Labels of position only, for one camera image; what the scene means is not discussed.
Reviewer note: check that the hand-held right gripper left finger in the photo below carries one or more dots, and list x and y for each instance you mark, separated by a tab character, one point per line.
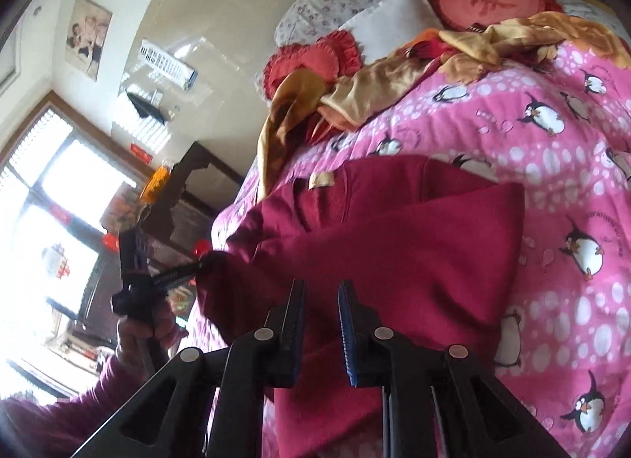
296	325

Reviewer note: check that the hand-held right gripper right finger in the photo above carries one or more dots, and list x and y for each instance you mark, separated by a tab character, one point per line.
346	330

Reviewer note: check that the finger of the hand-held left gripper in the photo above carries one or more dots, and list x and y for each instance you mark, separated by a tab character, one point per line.
180	274

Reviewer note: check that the maroon knit sweater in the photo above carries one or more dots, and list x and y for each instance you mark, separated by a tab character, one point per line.
394	251

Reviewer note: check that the person's left forearm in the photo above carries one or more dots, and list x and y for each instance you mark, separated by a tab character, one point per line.
64	418

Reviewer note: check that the person's left hand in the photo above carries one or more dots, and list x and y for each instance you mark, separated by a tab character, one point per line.
133	339

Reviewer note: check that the red paper decoration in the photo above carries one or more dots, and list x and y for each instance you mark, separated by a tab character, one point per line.
111	242

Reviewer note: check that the dark wooden desk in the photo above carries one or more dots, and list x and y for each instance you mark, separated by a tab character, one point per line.
197	192

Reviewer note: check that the orange plastic basket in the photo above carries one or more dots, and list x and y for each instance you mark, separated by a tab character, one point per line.
155	184

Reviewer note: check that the small red heart pillow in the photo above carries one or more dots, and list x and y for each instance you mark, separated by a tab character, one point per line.
310	61

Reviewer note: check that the orange yellow satin cloth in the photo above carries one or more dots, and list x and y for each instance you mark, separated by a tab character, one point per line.
374	78

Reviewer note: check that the pink penguin printed blanket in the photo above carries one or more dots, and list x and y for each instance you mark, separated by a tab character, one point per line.
567	167

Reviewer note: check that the white pillow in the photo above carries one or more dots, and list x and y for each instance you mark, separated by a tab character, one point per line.
389	19

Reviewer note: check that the window with wooden frame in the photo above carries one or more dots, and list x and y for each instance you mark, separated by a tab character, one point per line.
49	192

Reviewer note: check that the red wall sticker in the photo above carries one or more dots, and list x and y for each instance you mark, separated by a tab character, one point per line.
140	153

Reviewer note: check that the dark cloth on wall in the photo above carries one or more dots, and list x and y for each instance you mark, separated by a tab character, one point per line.
145	105

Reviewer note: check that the wall calendar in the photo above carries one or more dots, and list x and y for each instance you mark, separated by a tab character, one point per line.
167	66

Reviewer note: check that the wall poster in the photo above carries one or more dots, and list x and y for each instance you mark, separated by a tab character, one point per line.
88	37

